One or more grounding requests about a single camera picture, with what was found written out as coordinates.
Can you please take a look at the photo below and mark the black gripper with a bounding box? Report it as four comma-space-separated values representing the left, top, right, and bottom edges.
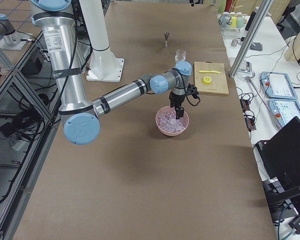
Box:
169, 91, 186, 119

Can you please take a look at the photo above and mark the steel double jigger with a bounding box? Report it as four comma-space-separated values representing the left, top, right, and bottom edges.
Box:
164, 32, 170, 47

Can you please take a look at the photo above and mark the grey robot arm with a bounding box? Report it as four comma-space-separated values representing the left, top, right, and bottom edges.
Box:
0, 13, 27, 51
30, 0, 192, 145

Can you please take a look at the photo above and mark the clear ice cubes pile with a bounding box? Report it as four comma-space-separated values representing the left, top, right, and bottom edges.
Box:
157, 111, 188, 133

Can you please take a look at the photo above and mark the clear wine glass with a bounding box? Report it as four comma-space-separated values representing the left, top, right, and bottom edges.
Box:
174, 49, 187, 63

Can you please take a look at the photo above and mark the pink plastic bowl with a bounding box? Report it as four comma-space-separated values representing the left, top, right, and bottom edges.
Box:
155, 105, 190, 137

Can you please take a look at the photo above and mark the yellow lemon slice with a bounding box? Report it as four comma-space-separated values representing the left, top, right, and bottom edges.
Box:
202, 76, 212, 85

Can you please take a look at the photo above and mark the yellow plastic knife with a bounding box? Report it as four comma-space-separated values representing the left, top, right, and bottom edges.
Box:
198, 70, 221, 74

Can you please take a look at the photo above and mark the bamboo cutting board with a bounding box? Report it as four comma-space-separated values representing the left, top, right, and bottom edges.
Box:
193, 61, 229, 95

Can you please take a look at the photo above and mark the blue teach pendant upper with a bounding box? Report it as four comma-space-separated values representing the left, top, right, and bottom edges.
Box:
260, 71, 298, 100

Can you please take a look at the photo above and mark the blue teach pendant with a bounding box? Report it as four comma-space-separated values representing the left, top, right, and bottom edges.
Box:
260, 71, 298, 100
268, 98, 300, 127

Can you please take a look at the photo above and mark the blue teach pendant lower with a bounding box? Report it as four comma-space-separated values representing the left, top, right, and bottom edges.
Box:
268, 98, 300, 127

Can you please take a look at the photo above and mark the black monitor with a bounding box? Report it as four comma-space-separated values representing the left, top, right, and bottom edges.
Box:
253, 115, 300, 218

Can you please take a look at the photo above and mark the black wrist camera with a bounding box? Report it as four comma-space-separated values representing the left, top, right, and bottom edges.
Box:
186, 83, 199, 99

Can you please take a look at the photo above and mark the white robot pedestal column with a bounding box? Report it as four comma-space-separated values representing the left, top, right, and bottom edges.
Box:
79, 0, 110, 52

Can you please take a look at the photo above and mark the aluminium frame post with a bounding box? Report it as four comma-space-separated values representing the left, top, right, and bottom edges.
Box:
229, 0, 273, 79

